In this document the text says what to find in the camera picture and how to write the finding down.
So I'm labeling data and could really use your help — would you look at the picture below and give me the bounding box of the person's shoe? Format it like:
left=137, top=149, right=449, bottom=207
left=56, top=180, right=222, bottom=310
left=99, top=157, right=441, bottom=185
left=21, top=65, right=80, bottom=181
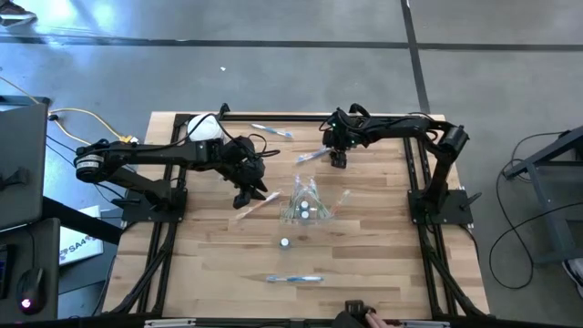
left=0, top=0, right=37, bottom=26
left=562, top=257, right=583, bottom=300

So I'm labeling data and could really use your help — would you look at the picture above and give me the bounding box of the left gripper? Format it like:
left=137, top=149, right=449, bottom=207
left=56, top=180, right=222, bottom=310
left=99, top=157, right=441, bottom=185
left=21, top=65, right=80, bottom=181
left=212, top=134, right=271, bottom=210

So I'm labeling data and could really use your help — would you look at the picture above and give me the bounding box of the white printed box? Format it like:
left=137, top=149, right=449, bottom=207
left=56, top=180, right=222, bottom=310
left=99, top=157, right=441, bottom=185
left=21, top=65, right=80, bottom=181
left=58, top=204, right=105, bottom=267

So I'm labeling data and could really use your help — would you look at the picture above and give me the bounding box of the black handheld camera rig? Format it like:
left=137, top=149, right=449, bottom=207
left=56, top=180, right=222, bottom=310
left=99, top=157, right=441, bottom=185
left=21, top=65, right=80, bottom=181
left=331, top=299, right=377, bottom=328

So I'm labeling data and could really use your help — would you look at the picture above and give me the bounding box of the silver bracket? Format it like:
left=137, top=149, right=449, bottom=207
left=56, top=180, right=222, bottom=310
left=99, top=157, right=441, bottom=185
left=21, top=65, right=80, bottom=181
left=143, top=318, right=197, bottom=328
left=398, top=320, right=452, bottom=328

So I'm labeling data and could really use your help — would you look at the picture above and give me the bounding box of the computer monitor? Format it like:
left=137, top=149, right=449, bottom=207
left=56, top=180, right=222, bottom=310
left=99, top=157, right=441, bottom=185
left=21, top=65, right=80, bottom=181
left=0, top=94, right=52, bottom=231

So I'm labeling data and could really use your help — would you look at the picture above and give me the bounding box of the black desk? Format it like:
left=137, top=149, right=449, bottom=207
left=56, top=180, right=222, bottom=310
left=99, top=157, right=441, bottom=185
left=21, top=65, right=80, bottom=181
left=0, top=195, right=124, bottom=323

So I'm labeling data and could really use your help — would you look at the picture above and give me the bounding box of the purple toothbrush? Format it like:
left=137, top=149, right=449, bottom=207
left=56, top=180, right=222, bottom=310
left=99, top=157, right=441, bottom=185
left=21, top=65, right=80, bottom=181
left=290, top=175, right=304, bottom=215

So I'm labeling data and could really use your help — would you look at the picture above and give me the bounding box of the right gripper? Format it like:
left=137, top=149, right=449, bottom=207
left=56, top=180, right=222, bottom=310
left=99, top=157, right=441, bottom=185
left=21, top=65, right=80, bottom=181
left=320, top=108, right=369, bottom=170

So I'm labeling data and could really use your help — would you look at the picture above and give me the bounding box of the black floor cable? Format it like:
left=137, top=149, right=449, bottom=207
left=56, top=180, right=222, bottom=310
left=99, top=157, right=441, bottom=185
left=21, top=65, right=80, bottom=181
left=487, top=131, right=583, bottom=291
left=45, top=134, right=124, bottom=206

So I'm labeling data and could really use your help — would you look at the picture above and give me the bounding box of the disinfecting wipes canister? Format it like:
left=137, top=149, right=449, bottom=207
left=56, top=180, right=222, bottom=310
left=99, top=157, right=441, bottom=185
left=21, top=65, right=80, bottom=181
left=187, top=113, right=225, bottom=143

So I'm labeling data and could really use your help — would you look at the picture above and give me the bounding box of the clear acrylic organizer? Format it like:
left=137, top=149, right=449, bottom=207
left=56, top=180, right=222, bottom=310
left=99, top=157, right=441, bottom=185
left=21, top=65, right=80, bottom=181
left=278, top=195, right=332, bottom=228

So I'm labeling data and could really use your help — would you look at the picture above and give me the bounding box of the blue toothbrush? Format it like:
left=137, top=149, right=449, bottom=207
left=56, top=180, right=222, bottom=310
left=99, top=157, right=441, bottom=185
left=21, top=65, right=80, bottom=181
left=265, top=273, right=325, bottom=284
left=294, top=145, right=333, bottom=166
left=250, top=122, right=295, bottom=139

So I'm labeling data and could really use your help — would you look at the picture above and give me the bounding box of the gray metal cart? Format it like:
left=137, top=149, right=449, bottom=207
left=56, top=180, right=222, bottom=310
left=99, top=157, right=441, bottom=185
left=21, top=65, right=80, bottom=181
left=503, top=125, right=583, bottom=268

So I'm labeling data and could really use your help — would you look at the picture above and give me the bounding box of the yellow extension cable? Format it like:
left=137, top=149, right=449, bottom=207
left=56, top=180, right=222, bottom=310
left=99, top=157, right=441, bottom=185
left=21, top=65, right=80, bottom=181
left=54, top=118, right=99, bottom=149
left=0, top=75, right=138, bottom=149

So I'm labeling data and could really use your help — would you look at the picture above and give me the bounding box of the black computer mouse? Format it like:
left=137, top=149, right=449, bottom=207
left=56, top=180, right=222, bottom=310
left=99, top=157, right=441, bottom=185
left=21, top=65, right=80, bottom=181
left=16, top=267, right=46, bottom=315

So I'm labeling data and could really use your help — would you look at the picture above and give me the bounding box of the orange toothbrush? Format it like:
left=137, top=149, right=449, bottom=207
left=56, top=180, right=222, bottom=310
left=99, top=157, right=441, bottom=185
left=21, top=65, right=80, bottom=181
left=234, top=190, right=282, bottom=222
left=328, top=189, right=352, bottom=216

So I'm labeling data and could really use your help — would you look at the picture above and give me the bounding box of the person's hand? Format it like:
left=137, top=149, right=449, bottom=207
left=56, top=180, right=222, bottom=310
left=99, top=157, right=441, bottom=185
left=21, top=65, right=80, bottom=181
left=363, top=312, right=388, bottom=328

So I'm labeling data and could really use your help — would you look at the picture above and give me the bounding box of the black keyboard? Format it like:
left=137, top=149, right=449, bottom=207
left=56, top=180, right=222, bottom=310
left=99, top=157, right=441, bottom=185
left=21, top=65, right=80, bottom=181
left=0, top=244, right=11, bottom=300

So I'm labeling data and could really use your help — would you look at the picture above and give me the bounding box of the green toothbrush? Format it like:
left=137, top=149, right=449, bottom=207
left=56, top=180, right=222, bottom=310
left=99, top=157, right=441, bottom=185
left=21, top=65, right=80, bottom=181
left=300, top=179, right=332, bottom=220
left=308, top=177, right=329, bottom=219

